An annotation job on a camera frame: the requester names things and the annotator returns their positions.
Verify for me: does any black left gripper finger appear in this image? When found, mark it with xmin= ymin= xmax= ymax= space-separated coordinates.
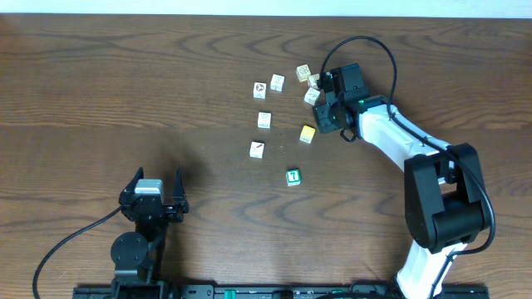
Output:
xmin=123 ymin=167 xmax=144 ymax=194
xmin=172 ymin=169 xmax=186 ymax=208

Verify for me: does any yellow top wooden block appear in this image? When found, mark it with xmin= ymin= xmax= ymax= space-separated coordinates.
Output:
xmin=299 ymin=125 xmax=316 ymax=144

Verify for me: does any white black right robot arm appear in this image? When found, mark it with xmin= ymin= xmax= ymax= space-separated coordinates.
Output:
xmin=313 ymin=64 xmax=493 ymax=298

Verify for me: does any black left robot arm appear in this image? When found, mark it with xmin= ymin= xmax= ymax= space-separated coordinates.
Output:
xmin=111 ymin=168 xmax=190 ymax=298

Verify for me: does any red side wooden block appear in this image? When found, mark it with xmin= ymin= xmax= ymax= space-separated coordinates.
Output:
xmin=308 ymin=74 xmax=320 ymax=90

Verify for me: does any green N wooden block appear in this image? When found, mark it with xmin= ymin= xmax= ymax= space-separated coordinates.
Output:
xmin=303 ymin=87 xmax=321 ymax=105

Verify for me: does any yellow side wooden block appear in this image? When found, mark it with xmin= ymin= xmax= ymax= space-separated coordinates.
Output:
xmin=296 ymin=65 xmax=312 ymax=82

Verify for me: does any umbrella wooden block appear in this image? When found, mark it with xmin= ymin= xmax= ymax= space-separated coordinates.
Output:
xmin=270 ymin=74 xmax=285 ymax=91

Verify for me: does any ball A wooden block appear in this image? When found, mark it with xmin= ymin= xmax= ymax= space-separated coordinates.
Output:
xmin=253 ymin=82 xmax=267 ymax=99

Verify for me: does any W wooden block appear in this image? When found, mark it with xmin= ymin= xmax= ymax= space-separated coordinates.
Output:
xmin=257 ymin=112 xmax=272 ymax=129

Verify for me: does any hammer wooden block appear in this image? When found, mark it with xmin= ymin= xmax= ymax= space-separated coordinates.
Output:
xmin=249 ymin=141 xmax=264 ymax=159

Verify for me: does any green 7 wooden block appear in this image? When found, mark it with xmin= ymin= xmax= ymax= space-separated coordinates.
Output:
xmin=286 ymin=169 xmax=301 ymax=186

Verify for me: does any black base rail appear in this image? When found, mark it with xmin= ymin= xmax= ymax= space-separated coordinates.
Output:
xmin=72 ymin=282 xmax=490 ymax=299

